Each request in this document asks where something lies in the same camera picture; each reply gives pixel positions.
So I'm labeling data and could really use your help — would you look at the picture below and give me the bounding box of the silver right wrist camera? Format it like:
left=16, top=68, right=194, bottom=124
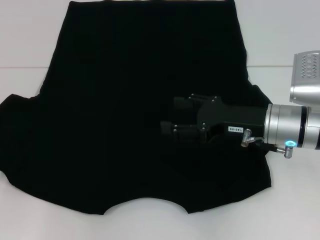
left=289, top=50, right=320, bottom=105

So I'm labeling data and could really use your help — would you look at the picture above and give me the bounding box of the black t-shirt with white print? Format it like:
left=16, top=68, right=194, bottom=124
left=0, top=0, right=273, bottom=216

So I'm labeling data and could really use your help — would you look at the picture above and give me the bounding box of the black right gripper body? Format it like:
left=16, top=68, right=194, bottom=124
left=196, top=96, right=267, bottom=146

